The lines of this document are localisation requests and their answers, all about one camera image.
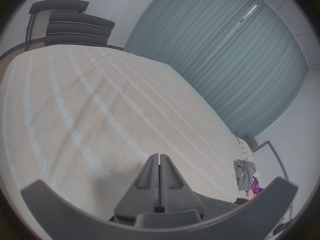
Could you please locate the blue-green curtain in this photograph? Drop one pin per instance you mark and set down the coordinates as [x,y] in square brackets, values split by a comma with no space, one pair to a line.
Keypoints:
[252,74]
[190,26]

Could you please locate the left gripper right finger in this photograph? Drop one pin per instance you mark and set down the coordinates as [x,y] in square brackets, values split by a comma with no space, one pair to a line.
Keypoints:
[182,196]

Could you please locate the grey garment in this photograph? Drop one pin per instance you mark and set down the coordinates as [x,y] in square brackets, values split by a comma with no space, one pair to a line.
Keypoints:
[245,174]

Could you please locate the white printed pillow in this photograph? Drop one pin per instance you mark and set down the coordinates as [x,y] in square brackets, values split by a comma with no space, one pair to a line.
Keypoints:
[246,147]

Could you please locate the bed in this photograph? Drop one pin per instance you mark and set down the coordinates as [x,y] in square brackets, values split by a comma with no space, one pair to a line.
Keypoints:
[112,109]

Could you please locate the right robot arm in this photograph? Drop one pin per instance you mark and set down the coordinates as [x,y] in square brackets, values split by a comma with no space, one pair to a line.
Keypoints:
[282,227]

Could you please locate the black T-shirt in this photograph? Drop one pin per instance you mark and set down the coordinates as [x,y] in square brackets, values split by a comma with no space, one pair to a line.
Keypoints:
[215,204]

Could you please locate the purple garment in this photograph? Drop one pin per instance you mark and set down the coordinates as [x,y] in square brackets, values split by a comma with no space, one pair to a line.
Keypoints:
[256,187]

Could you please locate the grey bedside table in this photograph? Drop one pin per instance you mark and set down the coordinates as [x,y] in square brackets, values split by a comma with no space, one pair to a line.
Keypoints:
[250,140]

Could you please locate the black dressing table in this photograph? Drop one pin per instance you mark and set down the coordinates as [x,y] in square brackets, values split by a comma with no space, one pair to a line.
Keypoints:
[57,5]

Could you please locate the pink garment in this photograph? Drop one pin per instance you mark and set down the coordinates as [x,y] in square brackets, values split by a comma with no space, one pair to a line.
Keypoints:
[250,194]

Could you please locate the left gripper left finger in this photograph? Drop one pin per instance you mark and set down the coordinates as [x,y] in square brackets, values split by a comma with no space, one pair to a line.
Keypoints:
[142,191]

